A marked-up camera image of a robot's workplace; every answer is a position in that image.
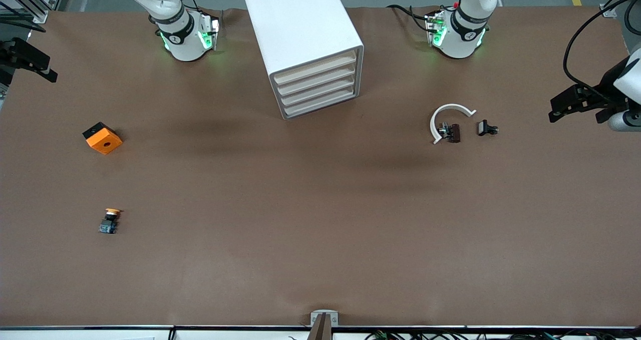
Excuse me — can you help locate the brown paper table cover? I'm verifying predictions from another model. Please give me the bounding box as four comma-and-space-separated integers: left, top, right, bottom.
0, 6, 641, 328

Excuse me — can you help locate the dark brown terminal block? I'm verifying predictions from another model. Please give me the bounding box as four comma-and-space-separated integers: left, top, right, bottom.
438, 123, 462, 144

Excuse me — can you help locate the yellow push button switch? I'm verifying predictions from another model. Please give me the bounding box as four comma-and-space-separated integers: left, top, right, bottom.
98, 208, 122, 234

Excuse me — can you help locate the black and white table rail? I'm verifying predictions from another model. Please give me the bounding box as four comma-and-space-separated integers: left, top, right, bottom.
0, 324, 641, 340

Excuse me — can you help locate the grey metal bracket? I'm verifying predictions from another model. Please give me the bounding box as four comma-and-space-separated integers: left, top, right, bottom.
310, 309, 340, 327

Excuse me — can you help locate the black arm base cable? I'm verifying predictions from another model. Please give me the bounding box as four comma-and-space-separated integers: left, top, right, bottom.
387, 4, 436, 33

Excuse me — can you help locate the white drawer cabinet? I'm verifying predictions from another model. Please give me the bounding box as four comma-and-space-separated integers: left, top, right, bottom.
242, 0, 365, 121

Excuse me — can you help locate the aluminium camera mount bar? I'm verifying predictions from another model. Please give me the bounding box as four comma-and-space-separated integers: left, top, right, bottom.
307, 313, 333, 340

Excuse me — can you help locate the orange box with hole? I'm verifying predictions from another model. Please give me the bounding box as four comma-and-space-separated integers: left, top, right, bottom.
82, 122, 123, 155

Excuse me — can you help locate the white curved plastic part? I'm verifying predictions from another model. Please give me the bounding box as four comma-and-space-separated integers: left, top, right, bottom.
430, 103, 477, 145

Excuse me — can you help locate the black cable bundle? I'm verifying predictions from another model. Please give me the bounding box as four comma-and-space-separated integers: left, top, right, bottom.
365, 330, 641, 340

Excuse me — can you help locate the cream cabinet drawer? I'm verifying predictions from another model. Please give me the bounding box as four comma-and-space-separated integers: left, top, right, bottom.
273, 50, 358, 85
282, 86, 361, 119
276, 62, 359, 96
278, 75, 360, 107

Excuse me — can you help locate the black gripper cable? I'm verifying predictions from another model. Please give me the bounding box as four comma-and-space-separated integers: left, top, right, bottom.
563, 0, 641, 100

